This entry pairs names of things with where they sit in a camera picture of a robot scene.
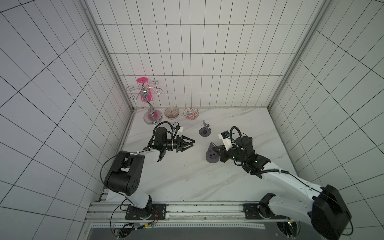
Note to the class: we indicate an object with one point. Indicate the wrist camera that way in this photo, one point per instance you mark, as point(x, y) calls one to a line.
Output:
point(178, 130)
point(226, 138)

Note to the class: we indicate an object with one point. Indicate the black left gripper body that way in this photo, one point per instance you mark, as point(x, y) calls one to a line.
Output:
point(178, 146)

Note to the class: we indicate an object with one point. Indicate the brown striped glass bowl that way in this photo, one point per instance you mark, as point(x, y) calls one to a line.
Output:
point(172, 112)

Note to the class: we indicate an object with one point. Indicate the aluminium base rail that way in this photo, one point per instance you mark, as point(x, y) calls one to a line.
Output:
point(115, 215)

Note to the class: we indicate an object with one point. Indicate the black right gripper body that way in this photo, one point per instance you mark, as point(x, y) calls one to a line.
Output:
point(224, 154)

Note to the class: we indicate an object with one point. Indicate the pink plastic cup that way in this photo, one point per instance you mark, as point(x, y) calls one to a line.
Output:
point(145, 92)

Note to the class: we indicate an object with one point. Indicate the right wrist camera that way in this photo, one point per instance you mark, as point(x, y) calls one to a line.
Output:
point(226, 138)

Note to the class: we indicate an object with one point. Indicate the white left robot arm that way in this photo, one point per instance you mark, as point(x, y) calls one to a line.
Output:
point(125, 173)

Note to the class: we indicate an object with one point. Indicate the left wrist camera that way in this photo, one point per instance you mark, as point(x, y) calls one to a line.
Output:
point(178, 130)

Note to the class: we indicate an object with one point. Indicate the chrome cup holder stand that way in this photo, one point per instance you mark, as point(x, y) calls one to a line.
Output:
point(152, 116)

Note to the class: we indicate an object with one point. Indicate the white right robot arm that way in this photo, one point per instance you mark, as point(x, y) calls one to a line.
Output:
point(321, 207)

